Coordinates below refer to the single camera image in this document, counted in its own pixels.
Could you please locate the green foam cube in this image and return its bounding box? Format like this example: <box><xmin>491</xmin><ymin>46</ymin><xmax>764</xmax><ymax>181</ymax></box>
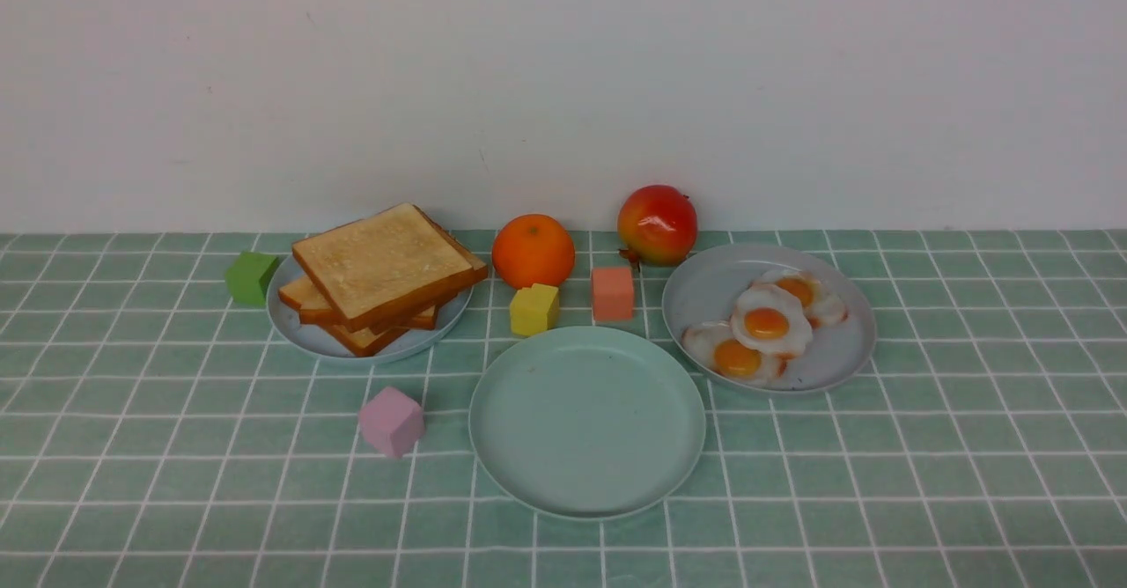
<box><xmin>225</xmin><ymin>251</ymin><xmax>281</xmax><ymax>308</ymax></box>

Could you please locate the orange fruit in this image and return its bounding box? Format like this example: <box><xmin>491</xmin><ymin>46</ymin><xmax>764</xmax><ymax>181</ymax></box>
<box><xmin>491</xmin><ymin>214</ymin><xmax>576</xmax><ymax>289</ymax></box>

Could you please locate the green centre plate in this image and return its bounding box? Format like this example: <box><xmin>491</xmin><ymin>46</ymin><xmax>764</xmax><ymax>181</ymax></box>
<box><xmin>468</xmin><ymin>326</ymin><xmax>707</xmax><ymax>522</ymax></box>

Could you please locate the yellow foam cube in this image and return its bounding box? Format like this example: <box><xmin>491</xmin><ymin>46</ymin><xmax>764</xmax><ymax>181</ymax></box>
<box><xmin>511</xmin><ymin>283</ymin><xmax>560</xmax><ymax>338</ymax></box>

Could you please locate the pink foam cube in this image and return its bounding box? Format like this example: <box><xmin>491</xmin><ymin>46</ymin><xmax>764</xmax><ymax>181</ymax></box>
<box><xmin>357</xmin><ymin>386</ymin><xmax>425</xmax><ymax>458</ymax></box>

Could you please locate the fried egg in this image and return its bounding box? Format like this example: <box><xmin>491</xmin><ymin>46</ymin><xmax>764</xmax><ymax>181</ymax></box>
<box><xmin>749</xmin><ymin>268</ymin><xmax>849</xmax><ymax>330</ymax></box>
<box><xmin>729</xmin><ymin>284</ymin><xmax>814</xmax><ymax>359</ymax></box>
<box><xmin>681</xmin><ymin>320</ymin><xmax>788</xmax><ymax>386</ymax></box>

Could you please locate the toast slice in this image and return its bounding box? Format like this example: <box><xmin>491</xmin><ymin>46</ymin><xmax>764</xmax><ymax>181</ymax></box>
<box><xmin>292</xmin><ymin>202</ymin><xmax>490</xmax><ymax>332</ymax></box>
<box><xmin>319</xmin><ymin>324</ymin><xmax>410</xmax><ymax>356</ymax></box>
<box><xmin>298</xmin><ymin>305</ymin><xmax>438</xmax><ymax>330</ymax></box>
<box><xmin>278</xmin><ymin>275</ymin><xmax>459</xmax><ymax>324</ymax></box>

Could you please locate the salmon foam cube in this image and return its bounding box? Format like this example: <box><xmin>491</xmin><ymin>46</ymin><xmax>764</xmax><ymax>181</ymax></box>
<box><xmin>591</xmin><ymin>266</ymin><xmax>635</xmax><ymax>323</ymax></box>

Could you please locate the red pomegranate fruit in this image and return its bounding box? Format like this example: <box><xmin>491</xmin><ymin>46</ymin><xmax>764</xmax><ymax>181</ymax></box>
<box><xmin>616</xmin><ymin>186</ymin><xmax>699</xmax><ymax>271</ymax></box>

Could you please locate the grey plate with eggs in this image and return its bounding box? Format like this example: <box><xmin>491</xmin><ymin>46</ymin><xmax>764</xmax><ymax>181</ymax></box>
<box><xmin>662</xmin><ymin>243</ymin><xmax>877</xmax><ymax>394</ymax></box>

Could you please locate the grey plate with toast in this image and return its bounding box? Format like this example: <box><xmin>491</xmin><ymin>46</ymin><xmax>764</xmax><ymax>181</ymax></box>
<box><xmin>267</xmin><ymin>256</ymin><xmax>474</xmax><ymax>367</ymax></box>

